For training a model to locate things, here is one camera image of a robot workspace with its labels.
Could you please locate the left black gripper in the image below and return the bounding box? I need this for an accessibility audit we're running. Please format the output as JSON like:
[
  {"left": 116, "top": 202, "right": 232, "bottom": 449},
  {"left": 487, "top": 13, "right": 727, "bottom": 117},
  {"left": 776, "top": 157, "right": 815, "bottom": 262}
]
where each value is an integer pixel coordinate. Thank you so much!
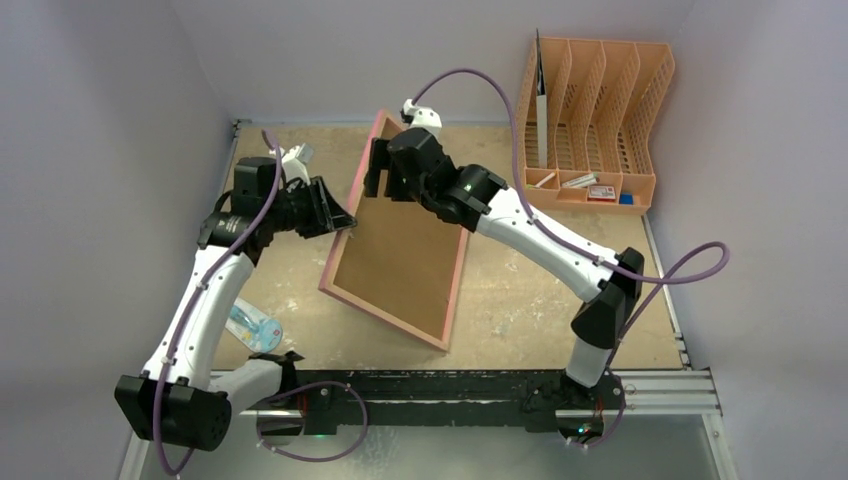
[{"left": 264, "top": 176, "right": 355, "bottom": 239}]

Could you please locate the brown frame backing board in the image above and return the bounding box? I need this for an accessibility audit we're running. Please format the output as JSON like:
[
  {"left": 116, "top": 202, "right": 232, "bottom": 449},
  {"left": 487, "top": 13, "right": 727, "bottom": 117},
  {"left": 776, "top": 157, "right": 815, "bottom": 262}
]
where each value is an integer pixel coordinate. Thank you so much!
[{"left": 331, "top": 192, "right": 465, "bottom": 339}]

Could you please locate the pink wooden picture frame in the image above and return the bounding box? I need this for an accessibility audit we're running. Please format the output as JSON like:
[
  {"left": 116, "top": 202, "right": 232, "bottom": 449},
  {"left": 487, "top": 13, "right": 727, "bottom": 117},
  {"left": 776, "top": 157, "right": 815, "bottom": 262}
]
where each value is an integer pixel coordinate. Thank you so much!
[{"left": 317, "top": 109, "right": 470, "bottom": 352}]

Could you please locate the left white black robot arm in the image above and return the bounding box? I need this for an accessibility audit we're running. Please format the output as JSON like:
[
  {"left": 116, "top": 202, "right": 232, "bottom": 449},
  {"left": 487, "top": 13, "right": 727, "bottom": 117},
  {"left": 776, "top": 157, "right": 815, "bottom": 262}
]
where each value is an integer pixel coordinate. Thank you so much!
[{"left": 114, "top": 157, "right": 357, "bottom": 451}]

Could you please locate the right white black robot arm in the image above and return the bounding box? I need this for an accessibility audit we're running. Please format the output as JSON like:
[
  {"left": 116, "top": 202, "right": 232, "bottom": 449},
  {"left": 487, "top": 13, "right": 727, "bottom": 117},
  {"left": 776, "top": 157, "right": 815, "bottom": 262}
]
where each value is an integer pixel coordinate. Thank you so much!
[{"left": 363, "top": 128, "right": 645, "bottom": 407}]

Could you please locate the blue tape dispenser pack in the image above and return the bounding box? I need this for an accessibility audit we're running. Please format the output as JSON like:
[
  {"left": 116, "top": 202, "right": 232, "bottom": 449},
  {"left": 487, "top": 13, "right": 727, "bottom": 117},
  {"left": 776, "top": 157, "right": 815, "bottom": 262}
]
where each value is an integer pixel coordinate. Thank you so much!
[{"left": 225, "top": 298, "right": 283, "bottom": 353}]

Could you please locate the white marker pen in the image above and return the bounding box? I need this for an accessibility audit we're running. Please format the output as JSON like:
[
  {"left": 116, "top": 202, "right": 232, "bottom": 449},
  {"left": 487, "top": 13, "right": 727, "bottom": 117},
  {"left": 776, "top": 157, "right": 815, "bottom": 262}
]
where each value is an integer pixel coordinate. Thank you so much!
[{"left": 534, "top": 171, "right": 557, "bottom": 188}]

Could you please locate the white folder in organizer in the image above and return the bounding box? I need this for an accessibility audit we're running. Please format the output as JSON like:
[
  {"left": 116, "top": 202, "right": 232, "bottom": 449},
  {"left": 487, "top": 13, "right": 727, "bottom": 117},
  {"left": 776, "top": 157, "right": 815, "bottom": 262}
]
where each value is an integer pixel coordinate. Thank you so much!
[{"left": 535, "top": 30, "right": 549, "bottom": 169}]

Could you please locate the white red glue stick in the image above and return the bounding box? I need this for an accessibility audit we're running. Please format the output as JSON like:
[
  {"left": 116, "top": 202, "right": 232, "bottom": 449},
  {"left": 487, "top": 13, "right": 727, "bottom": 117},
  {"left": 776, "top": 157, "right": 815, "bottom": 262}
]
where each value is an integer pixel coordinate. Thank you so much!
[{"left": 561, "top": 172, "right": 599, "bottom": 188}]

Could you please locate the orange plastic file organizer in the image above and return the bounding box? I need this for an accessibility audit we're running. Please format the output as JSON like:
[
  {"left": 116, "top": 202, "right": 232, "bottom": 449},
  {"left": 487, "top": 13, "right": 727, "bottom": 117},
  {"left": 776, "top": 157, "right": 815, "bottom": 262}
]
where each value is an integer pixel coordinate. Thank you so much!
[{"left": 514, "top": 36, "right": 675, "bottom": 216}]

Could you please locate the red white small box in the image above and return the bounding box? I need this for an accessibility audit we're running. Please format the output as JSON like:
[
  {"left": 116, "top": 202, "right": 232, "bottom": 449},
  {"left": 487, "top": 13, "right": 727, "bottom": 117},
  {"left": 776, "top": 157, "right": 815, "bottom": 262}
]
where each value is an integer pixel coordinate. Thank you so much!
[{"left": 587, "top": 185, "right": 617, "bottom": 203}]

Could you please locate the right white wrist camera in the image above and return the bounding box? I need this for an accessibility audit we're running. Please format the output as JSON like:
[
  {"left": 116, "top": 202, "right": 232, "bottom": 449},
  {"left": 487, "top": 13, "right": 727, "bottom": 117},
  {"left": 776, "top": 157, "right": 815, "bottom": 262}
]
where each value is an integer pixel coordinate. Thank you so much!
[{"left": 400, "top": 98, "right": 443, "bottom": 138}]

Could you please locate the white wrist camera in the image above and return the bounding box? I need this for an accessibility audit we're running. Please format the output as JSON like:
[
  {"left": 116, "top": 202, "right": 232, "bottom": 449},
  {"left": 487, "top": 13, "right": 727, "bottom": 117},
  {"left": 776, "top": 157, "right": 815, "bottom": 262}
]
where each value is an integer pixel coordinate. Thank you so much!
[
  {"left": 400, "top": 98, "right": 443, "bottom": 138},
  {"left": 269, "top": 143, "right": 314, "bottom": 191}
]

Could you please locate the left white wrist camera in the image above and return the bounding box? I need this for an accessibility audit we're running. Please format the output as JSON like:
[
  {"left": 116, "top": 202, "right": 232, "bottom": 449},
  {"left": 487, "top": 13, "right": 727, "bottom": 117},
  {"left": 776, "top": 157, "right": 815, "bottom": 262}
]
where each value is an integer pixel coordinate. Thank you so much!
[{"left": 269, "top": 143, "right": 314, "bottom": 191}]

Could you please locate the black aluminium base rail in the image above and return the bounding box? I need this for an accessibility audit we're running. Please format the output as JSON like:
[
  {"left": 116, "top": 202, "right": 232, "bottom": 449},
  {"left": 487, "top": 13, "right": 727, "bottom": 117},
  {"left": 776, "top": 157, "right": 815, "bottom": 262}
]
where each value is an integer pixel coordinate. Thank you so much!
[{"left": 135, "top": 367, "right": 723, "bottom": 439}]

